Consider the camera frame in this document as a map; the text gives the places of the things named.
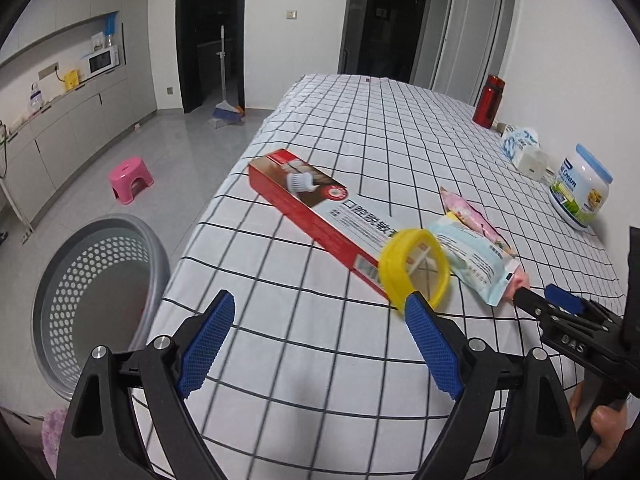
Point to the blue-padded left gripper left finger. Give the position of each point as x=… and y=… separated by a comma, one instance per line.
x=101, y=438

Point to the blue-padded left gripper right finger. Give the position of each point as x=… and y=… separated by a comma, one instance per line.
x=537, y=438

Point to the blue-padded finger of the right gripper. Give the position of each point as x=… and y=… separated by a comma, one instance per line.
x=563, y=299

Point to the pink snack wrapper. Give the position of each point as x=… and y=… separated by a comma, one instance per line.
x=458, y=208

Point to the yellow square lid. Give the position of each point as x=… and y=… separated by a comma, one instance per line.
x=413, y=261

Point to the red toothpaste box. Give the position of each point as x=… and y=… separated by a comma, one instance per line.
x=352, y=228

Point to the person's right hand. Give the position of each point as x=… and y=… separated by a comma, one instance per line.
x=609, y=426

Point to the purple fluffy rug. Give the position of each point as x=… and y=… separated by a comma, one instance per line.
x=51, y=436

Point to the light blue wet-wipe pack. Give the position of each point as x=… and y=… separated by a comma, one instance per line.
x=478, y=262

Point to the milk powder jar blue lid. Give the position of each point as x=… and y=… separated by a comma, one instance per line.
x=580, y=188

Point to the white charger box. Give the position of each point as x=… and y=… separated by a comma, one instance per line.
x=531, y=162

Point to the grey perforated laundry basket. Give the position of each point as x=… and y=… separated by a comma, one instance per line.
x=102, y=286

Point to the blue white tissue pack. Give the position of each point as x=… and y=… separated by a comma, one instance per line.
x=515, y=139

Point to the red thermos bottle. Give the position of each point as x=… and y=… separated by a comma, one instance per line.
x=490, y=98

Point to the white black-checked tablecloth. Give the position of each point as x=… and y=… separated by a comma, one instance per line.
x=319, y=376

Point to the pink plastic stool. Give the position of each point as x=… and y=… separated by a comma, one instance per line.
x=129, y=175

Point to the broom with blue dustpan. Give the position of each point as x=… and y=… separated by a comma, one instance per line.
x=224, y=113

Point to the yellow box on counter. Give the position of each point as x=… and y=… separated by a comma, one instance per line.
x=71, y=80

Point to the white microwave oven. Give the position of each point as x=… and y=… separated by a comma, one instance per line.
x=100, y=62

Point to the grey wall cabinet counter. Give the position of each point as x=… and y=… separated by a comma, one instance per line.
x=52, y=134

